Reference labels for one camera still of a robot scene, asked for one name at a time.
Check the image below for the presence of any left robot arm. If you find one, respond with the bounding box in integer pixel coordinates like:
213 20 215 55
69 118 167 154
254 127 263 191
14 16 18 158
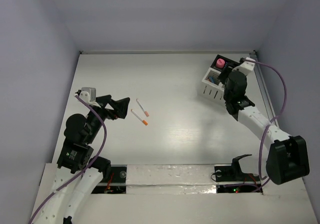
29 87 130 223

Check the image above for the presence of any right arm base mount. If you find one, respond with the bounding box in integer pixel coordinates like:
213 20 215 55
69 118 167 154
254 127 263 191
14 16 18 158
211 154 263 193

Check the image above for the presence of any pink glue stick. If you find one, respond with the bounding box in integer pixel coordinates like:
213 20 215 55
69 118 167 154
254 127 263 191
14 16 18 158
215 58 226 69

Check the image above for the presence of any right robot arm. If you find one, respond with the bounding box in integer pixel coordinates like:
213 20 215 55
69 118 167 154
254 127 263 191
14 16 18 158
218 70 310 185

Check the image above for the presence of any pink tip marker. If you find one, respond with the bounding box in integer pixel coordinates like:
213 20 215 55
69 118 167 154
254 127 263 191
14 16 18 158
136 99 150 117

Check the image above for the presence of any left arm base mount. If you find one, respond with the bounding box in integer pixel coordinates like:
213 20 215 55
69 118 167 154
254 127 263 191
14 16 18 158
91 165 127 194

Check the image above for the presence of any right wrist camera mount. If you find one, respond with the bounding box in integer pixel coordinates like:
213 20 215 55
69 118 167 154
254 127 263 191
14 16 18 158
235 57 256 76

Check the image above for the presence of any orange tip marker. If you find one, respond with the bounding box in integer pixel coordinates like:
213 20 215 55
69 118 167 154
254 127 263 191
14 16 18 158
130 109 148 126

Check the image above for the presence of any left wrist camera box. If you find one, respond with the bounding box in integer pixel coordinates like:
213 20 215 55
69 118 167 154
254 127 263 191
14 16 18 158
75 87 96 103

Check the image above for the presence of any black and white organizer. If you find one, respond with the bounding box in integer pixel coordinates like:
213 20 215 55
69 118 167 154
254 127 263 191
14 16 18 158
197 55 240 105

